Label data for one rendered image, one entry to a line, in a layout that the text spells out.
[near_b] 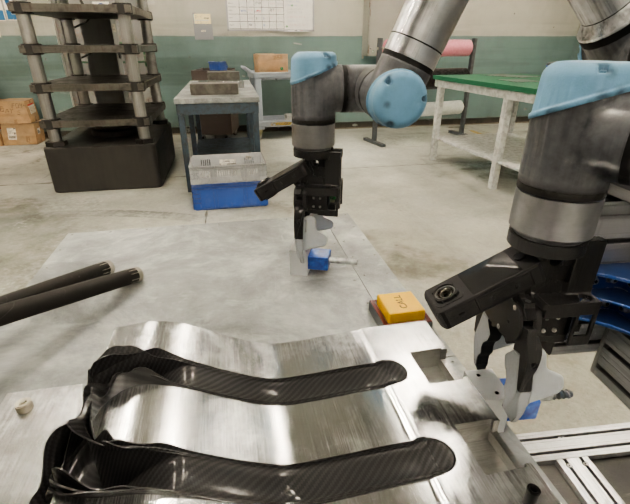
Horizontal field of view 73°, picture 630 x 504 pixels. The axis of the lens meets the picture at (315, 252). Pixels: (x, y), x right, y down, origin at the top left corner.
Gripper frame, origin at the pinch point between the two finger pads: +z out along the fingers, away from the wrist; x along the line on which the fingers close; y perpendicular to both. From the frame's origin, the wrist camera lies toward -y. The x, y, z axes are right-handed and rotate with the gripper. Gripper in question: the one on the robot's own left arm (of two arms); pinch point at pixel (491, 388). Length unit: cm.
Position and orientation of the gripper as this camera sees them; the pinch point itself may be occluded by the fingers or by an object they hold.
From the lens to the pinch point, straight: 57.2
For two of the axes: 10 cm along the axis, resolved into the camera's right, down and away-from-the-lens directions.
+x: -1.1, -4.4, 8.9
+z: 0.0, 9.0, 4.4
